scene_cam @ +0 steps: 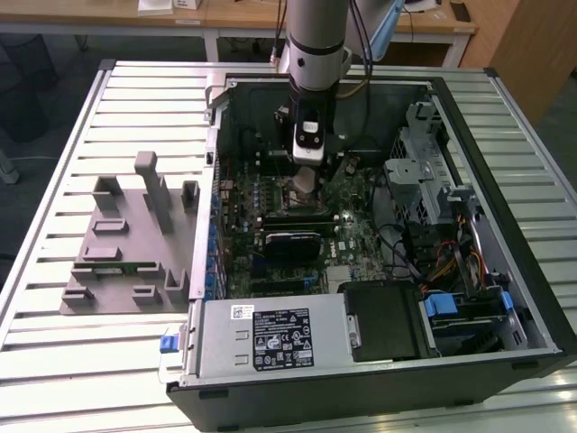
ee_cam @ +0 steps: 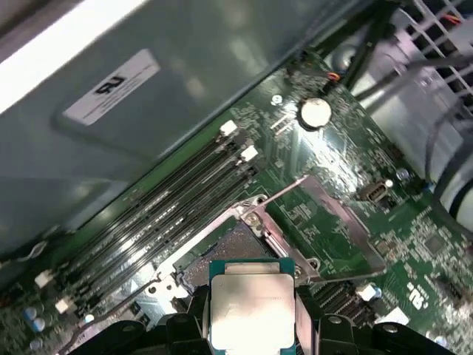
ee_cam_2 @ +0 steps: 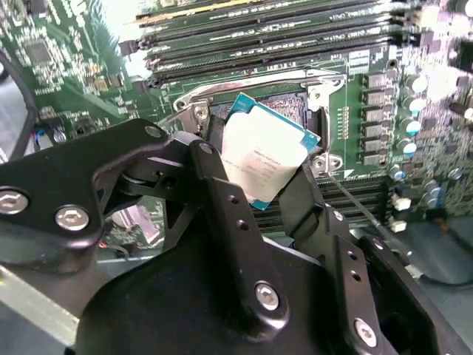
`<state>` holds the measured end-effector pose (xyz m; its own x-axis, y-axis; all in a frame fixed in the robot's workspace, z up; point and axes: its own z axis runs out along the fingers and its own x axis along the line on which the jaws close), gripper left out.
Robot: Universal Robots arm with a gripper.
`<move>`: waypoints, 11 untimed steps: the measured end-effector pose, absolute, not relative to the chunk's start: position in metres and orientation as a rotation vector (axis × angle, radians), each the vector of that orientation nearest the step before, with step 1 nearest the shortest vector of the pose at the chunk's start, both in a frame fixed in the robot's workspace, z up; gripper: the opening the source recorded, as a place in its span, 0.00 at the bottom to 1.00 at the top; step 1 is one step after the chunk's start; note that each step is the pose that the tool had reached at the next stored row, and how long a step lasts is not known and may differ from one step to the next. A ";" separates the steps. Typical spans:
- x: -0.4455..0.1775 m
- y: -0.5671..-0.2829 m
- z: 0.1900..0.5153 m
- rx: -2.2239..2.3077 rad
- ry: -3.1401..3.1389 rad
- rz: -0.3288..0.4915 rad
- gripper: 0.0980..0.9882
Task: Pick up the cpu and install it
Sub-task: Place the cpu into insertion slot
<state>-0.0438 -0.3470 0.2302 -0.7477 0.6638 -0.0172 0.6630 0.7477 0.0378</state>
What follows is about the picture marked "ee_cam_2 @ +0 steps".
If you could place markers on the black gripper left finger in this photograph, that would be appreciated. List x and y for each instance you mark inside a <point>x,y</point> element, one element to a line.
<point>255,259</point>

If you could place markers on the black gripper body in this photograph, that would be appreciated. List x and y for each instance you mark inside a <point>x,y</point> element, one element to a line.
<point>184,314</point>

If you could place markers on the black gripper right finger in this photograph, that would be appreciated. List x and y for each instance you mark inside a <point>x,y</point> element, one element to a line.
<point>354,299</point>

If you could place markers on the metal socket cover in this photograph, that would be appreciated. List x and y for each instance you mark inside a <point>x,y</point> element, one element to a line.
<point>148,227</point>

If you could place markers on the silver CPU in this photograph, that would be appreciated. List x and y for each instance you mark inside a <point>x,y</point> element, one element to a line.
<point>266,148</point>

